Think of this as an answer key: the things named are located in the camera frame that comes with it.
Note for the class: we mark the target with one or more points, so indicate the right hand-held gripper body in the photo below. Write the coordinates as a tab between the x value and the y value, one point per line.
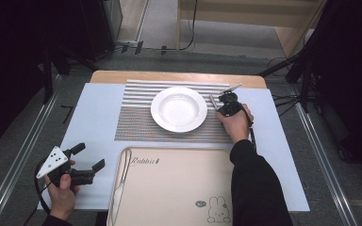
231	105

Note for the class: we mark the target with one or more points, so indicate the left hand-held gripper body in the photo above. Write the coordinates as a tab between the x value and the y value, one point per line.
55	160

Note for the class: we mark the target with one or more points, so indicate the white round plate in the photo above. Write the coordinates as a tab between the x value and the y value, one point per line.
179	109

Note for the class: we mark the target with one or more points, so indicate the beige rabbit print tray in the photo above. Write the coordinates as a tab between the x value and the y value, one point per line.
176	188

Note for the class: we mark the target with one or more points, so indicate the person's right hand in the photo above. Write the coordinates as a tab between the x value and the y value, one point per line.
237	127

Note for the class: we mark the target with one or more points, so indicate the person's left hand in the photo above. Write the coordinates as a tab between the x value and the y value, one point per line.
62	201

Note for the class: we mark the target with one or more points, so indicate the pale blue table sheet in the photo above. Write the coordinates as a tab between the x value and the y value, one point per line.
97	125

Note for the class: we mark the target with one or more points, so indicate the striped woven placemat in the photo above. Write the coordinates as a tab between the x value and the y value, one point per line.
132	125

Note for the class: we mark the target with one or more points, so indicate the black metal stand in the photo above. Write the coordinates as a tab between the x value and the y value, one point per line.
47	78

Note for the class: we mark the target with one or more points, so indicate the black tripod stand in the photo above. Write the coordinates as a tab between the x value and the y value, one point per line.
306	78

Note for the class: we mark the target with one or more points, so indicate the light wooden shelf unit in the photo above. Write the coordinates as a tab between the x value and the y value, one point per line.
248	14

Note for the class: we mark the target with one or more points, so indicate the black curtain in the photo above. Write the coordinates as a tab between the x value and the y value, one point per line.
352	78
9	62

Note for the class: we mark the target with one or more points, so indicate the black cabinet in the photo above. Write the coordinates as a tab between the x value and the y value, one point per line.
97	28

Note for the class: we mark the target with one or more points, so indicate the metal floor rail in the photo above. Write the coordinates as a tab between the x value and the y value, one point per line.
317	135
22	150

